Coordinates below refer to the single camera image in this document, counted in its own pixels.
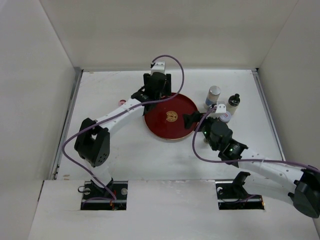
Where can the silver lid tall jar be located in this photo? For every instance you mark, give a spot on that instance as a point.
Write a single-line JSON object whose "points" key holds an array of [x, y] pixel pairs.
{"points": [[212, 96]]}

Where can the pink lid spice shaker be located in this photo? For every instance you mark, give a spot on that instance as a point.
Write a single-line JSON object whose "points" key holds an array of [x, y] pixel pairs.
{"points": [[121, 102]]}

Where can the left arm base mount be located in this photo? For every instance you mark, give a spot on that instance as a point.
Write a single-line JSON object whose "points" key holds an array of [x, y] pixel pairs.
{"points": [[95, 198]]}

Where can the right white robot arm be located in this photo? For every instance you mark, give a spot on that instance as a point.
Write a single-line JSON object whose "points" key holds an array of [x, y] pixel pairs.
{"points": [[294, 183]]}

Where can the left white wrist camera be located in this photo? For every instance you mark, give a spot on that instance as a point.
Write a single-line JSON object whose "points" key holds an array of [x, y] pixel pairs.
{"points": [[158, 67]]}

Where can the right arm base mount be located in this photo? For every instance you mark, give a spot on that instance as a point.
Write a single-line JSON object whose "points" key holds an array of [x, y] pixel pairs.
{"points": [[231, 194]]}

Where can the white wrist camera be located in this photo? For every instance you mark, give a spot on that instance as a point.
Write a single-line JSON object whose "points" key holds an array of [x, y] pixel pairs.
{"points": [[158, 67], [217, 109]]}

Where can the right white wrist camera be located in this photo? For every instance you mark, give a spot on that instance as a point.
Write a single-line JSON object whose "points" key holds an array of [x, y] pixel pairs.
{"points": [[217, 109]]}

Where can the red round tray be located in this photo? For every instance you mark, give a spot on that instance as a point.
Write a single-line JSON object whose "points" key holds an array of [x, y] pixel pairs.
{"points": [[166, 119]]}

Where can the black pump white bottle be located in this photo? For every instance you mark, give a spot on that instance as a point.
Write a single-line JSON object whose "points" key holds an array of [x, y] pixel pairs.
{"points": [[233, 103]]}

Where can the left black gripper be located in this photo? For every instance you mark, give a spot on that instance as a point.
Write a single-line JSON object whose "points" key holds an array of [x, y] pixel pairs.
{"points": [[166, 90]]}

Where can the small dark bottle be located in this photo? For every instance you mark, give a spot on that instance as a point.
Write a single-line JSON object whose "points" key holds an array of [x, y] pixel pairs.
{"points": [[206, 141]]}

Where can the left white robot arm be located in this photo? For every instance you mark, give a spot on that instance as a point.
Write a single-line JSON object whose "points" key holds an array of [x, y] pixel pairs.
{"points": [[93, 141]]}

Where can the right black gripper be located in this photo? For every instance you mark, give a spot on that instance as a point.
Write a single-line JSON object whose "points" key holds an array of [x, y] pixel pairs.
{"points": [[189, 119]]}

